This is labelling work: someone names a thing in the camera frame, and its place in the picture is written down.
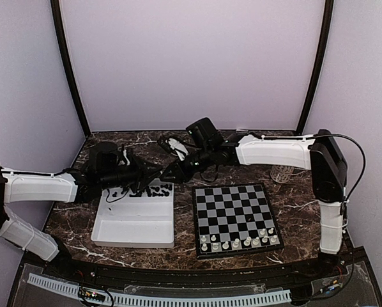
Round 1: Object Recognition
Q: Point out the black front rail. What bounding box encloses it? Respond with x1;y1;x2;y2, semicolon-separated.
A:
44;253;345;288

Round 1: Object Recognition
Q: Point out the left black frame post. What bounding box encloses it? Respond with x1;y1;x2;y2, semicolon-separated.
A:
50;0;91;138

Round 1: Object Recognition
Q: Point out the right black frame post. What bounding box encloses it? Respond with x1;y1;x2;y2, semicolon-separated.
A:
295;0;334;135

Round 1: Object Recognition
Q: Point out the white mug orange inside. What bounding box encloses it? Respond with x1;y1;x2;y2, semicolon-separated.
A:
270;165;294;184

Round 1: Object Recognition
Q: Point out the black frame post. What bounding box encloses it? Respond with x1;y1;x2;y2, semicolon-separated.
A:
50;0;91;138
295;0;334;135

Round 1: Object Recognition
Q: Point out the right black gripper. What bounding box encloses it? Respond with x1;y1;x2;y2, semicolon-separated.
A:
159;145;214;184

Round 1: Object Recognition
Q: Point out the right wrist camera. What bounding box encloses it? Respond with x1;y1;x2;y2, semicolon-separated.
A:
186;117;224;150

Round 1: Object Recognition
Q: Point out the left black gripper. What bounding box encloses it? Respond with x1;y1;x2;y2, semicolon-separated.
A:
100;153;163;194

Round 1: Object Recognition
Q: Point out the black and grey chessboard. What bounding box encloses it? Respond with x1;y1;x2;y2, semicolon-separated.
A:
192;182;284;260

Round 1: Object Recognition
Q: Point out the white plastic compartment tray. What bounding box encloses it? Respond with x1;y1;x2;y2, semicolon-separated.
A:
91;179;174;248

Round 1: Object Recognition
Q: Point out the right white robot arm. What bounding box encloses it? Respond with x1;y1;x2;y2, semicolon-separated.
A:
160;130;348;278

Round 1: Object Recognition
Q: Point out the white chess queen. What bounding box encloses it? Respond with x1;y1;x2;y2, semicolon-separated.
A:
232;239;241;250

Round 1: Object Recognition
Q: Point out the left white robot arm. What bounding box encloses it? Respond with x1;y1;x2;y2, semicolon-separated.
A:
0;158;162;279

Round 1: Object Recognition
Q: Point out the white slotted cable duct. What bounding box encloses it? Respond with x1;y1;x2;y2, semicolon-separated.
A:
27;273;291;306

